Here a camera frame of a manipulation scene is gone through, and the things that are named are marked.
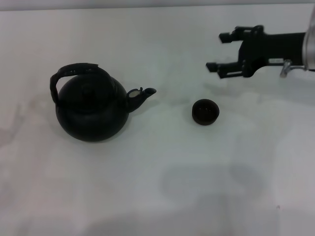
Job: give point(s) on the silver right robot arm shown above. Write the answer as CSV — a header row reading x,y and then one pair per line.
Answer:
x,y
310,44

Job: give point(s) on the black round teapot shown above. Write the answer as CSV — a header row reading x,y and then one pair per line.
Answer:
x,y
91,118

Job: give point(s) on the dark brown teacup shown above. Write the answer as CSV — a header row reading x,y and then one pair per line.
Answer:
x,y
205,111

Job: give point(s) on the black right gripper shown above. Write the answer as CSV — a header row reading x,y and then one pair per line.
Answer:
x,y
270,49

